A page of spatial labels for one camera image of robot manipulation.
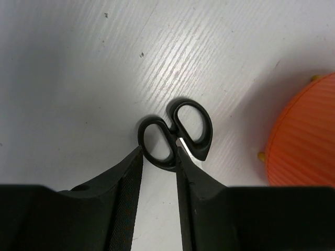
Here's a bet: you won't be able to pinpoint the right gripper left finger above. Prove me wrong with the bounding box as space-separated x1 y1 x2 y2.
1 147 143 250

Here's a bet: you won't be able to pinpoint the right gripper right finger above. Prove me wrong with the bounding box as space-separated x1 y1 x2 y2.
176 149 334 250

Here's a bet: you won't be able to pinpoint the black handled scissors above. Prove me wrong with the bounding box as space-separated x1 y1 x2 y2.
137 97 214 172

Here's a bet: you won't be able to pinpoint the orange round divided container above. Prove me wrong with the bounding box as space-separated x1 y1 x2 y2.
264 73 334 187

